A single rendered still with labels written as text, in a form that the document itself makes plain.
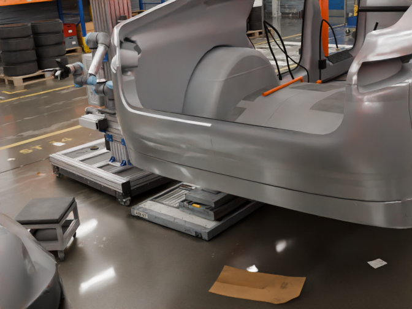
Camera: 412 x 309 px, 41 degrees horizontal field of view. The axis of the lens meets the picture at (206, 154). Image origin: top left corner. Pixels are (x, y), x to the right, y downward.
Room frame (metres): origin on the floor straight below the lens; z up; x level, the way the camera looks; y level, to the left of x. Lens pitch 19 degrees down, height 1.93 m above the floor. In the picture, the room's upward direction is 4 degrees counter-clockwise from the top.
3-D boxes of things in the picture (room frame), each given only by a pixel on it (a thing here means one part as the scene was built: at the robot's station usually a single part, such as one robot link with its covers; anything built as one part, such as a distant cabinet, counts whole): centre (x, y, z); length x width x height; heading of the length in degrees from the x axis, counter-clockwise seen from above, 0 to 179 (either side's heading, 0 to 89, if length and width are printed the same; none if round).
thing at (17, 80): (11.16, 3.29, 0.55); 1.40 x 0.80 x 1.09; 134
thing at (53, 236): (3.67, 1.22, 0.17); 0.43 x 0.36 x 0.34; 174
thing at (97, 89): (4.65, 0.85, 1.19); 0.15 x 0.12 x 0.55; 57
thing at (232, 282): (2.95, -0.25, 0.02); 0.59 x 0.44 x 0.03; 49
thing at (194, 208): (4.04, -0.05, 0.13); 0.50 x 0.36 x 0.10; 139
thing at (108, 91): (4.58, 0.75, 0.98); 0.13 x 0.12 x 0.14; 57
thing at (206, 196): (4.04, -0.05, 0.32); 0.40 x 0.30 x 0.28; 139
